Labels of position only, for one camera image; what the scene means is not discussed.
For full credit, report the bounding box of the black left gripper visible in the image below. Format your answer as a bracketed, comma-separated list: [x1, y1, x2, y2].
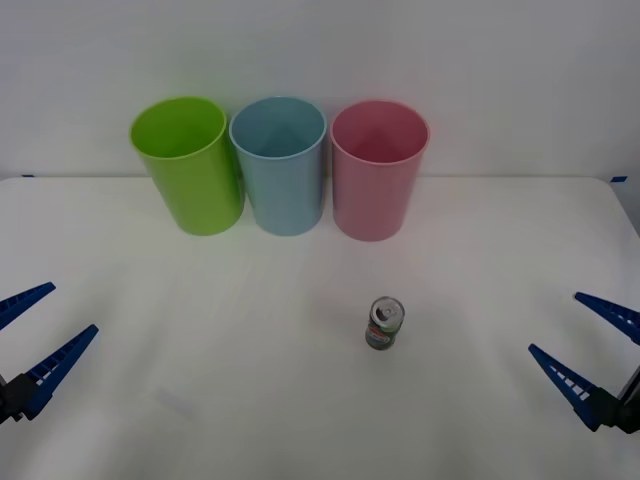
[0, 281, 100, 426]

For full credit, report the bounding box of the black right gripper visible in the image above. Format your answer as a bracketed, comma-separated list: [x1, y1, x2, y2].
[527, 291, 640, 436]

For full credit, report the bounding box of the green drink can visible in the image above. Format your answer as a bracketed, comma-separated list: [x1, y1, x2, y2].
[364, 296, 405, 350]

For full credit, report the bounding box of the green plastic bin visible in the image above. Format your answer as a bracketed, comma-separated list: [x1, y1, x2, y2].
[129, 95, 246, 237]

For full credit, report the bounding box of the pink plastic bin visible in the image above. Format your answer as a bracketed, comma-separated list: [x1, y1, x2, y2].
[329, 98, 431, 243]

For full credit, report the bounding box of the pale blue plastic bin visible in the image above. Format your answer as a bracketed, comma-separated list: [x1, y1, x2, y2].
[228, 96, 329, 237]

